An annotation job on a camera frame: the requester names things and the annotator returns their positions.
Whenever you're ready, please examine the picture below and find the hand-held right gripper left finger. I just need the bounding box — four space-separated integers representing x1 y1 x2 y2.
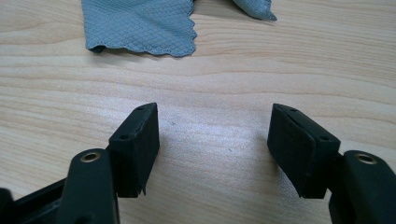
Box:
108 102 161 199

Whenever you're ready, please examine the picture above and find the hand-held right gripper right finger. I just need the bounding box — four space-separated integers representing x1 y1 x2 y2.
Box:
266 103 342 200

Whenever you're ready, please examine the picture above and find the grey-blue textured cloth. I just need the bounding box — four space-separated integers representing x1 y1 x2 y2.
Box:
80 0 278 59

